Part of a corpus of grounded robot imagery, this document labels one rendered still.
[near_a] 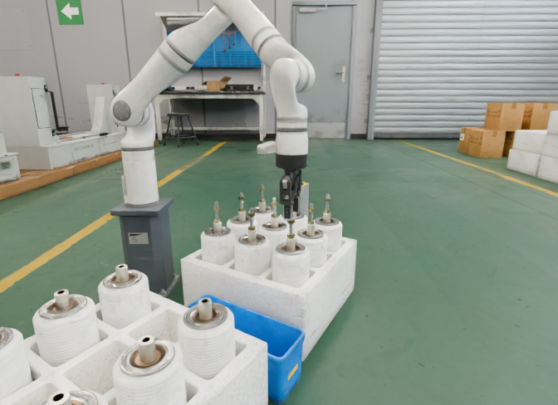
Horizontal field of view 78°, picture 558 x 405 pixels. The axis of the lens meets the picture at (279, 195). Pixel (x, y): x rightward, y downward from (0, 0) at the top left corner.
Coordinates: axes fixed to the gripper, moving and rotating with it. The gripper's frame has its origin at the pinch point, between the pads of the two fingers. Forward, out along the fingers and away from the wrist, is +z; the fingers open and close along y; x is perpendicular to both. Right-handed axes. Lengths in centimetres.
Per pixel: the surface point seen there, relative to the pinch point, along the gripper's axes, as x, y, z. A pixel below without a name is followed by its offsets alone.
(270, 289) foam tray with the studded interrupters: 3.4, -7.0, 18.0
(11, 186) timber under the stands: 210, 91, 28
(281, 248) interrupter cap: 2.3, -1.0, 9.8
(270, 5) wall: 146, 495, -171
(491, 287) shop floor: -61, 41, 35
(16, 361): 33, -45, 13
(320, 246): -6.6, 8.0, 12.3
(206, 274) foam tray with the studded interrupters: 23.0, -1.7, 19.4
